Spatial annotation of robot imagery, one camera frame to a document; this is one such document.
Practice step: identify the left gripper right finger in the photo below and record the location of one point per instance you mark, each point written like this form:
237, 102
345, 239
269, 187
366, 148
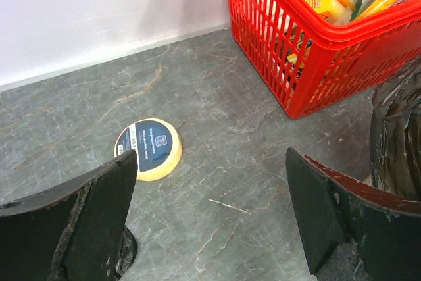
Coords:
333, 209

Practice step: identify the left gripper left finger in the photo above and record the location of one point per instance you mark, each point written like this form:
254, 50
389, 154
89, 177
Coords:
71, 231

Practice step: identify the black trash bag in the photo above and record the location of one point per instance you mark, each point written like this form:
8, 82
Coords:
126, 254
395, 133

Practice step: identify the beige trash bin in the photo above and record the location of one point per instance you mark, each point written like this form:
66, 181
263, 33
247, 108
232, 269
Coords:
368, 180

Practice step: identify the masking tape roll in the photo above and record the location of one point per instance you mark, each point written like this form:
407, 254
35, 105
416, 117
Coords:
157, 145

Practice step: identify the red plastic basket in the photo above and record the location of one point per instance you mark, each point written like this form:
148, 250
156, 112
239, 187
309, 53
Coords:
308, 63

